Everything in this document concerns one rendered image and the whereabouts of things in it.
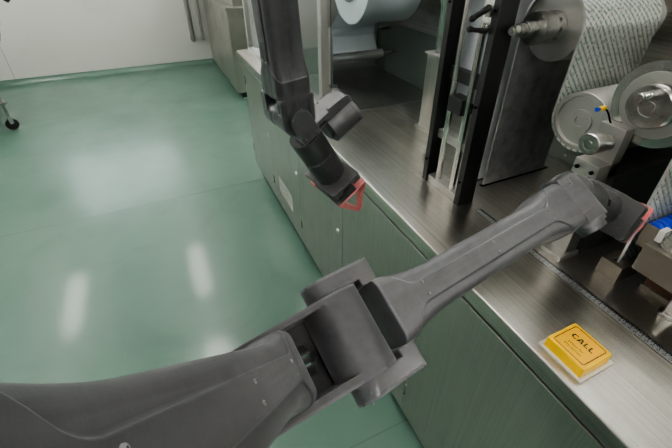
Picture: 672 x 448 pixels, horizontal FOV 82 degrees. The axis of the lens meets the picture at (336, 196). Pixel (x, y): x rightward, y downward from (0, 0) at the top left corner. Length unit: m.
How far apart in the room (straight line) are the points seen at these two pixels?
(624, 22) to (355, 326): 0.87
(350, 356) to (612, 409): 0.52
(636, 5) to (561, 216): 0.62
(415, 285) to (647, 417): 0.50
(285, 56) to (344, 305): 0.36
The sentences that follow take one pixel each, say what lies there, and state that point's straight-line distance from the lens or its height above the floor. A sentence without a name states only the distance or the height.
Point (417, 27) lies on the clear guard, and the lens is 1.66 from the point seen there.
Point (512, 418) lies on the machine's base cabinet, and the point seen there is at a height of 0.66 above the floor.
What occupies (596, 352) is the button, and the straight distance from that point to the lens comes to 0.81.
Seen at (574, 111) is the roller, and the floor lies 1.19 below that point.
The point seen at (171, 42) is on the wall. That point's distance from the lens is 5.97.
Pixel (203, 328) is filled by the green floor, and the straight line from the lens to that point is 1.97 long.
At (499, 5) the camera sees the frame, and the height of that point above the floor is 1.38.
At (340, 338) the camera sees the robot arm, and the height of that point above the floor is 1.21.
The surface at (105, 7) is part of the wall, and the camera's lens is 5.91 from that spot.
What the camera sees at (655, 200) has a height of 1.09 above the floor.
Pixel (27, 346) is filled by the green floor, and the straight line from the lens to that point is 2.26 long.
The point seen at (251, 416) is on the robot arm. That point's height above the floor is 1.34.
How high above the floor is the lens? 1.49
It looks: 34 degrees down
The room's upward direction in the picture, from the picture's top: straight up
